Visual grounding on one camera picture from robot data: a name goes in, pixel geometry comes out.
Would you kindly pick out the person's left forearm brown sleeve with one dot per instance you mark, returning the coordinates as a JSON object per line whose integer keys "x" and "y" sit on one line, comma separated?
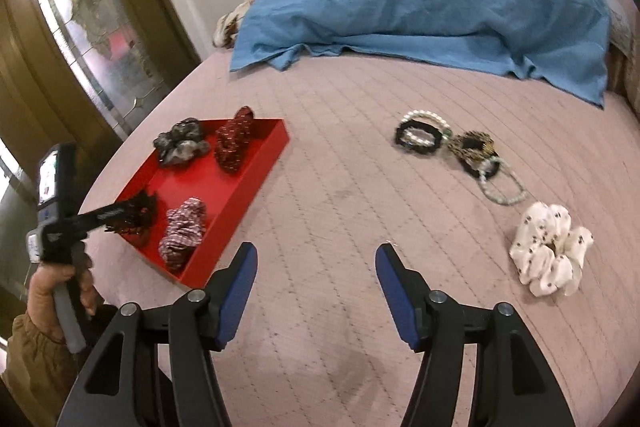
{"x": 30, "y": 367}

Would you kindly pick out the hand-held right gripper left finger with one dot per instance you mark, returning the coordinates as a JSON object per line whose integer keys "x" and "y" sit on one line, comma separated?
{"x": 235, "y": 302}

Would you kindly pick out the brown patterned blanket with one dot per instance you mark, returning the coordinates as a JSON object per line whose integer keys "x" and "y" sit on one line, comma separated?
{"x": 230, "y": 27}

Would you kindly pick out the person's left hand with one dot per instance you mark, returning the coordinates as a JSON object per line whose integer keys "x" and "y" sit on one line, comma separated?
{"x": 42, "y": 289}

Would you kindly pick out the pink striped scrunchie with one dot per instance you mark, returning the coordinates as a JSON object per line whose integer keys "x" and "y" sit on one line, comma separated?
{"x": 182, "y": 232}

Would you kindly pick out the wooden door with glass panel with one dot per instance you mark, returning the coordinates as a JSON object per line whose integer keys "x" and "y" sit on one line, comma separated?
{"x": 20, "y": 72}

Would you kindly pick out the white printed scrunchie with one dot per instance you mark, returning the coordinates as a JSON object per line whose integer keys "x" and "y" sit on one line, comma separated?
{"x": 545, "y": 227}

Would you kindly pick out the dark red dotted scrunchie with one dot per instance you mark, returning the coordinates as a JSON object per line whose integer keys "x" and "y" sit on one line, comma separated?
{"x": 232, "y": 142}

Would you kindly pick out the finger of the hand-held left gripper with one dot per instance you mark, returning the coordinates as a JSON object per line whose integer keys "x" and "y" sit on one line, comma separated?
{"x": 100, "y": 217}

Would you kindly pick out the black scrunchie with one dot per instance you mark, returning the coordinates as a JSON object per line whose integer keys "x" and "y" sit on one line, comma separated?
{"x": 140, "y": 217}

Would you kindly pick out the red tray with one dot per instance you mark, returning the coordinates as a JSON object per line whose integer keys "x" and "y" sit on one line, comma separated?
{"x": 170, "y": 184}

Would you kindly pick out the grey patterned scrunchie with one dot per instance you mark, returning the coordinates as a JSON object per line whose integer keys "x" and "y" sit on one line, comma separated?
{"x": 180, "y": 142}

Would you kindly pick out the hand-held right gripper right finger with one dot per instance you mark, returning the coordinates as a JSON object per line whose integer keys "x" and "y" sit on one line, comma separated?
{"x": 395, "y": 292}

